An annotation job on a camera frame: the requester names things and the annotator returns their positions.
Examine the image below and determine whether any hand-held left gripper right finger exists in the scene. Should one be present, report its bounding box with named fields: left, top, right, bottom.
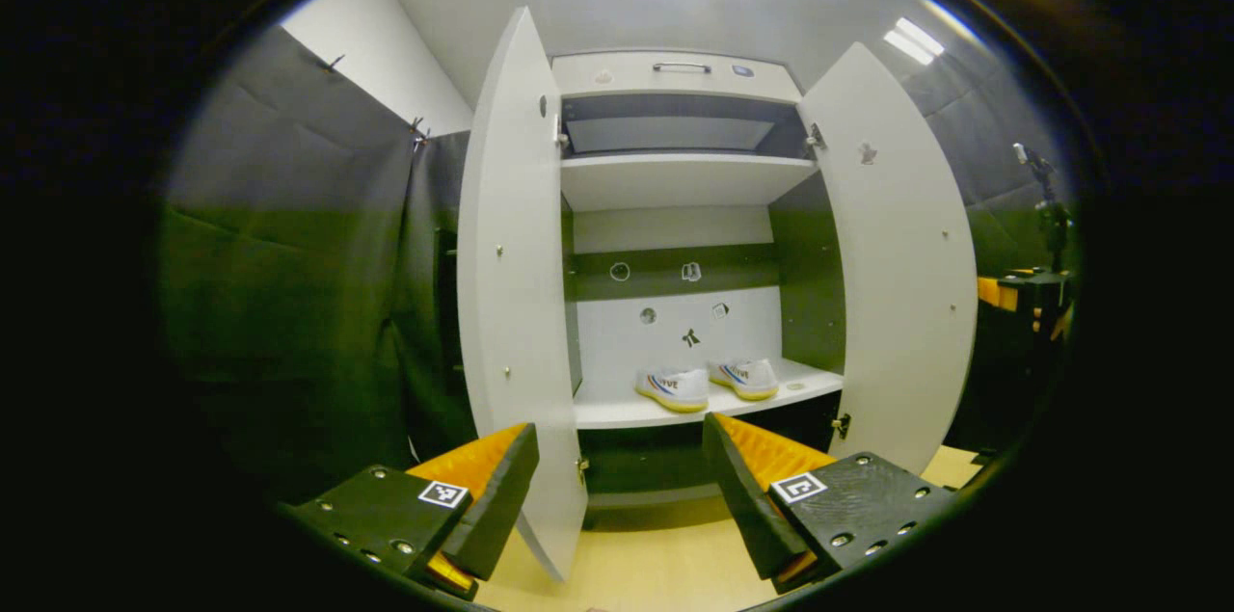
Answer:
left=702, top=412, right=955, bottom=596

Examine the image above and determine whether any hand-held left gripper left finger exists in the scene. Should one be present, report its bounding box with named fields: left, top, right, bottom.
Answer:
left=289, top=422, right=541, bottom=601

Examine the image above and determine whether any white shoe cabinet door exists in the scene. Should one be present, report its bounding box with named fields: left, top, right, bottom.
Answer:
left=798, top=41, right=979, bottom=476
left=457, top=7, right=589, bottom=582

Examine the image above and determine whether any white striped canvas shoe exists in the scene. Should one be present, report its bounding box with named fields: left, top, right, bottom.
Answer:
left=709, top=359, right=780, bottom=402
left=633, top=367, right=711, bottom=414

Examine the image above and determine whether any white and grey shoe cabinet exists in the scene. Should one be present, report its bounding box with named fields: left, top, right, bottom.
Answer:
left=550, top=51, right=849, bottom=509

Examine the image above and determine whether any small ceiling light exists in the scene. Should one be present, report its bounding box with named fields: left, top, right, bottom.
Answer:
left=884, top=16, right=946, bottom=67

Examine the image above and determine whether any black door handle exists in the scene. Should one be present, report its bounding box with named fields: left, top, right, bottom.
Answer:
left=434, top=226, right=464, bottom=377

